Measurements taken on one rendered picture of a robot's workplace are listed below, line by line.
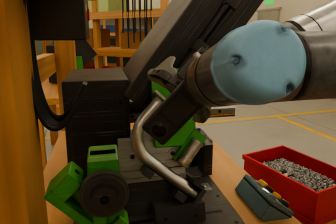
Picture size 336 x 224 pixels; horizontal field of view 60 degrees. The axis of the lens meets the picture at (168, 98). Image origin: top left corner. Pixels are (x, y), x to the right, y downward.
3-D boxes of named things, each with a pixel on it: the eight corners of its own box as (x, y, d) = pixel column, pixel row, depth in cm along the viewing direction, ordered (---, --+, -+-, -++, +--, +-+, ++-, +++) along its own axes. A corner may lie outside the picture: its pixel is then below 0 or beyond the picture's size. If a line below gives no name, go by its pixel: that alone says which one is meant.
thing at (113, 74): (125, 152, 117) (122, 67, 110) (133, 190, 88) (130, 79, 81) (78, 156, 113) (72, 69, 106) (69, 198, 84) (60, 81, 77)
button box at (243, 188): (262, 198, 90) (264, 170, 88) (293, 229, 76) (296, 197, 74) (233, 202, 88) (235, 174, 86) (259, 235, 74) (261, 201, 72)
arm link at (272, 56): (323, 100, 26) (233, 106, 24) (260, 105, 37) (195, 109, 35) (314, 13, 26) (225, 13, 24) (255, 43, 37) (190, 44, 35)
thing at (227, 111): (216, 105, 110) (216, 97, 110) (235, 116, 95) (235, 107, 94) (112, 111, 102) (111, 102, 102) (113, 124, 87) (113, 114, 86)
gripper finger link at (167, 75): (164, 79, 55) (193, 92, 49) (158, 85, 55) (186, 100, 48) (151, 62, 52) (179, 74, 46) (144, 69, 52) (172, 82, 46)
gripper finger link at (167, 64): (164, 57, 60) (192, 68, 53) (145, 78, 59) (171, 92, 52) (156, 46, 58) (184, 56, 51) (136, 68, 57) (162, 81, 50)
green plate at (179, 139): (188, 141, 87) (184, 72, 88) (197, 144, 79) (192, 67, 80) (150, 144, 85) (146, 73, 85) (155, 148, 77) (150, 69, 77)
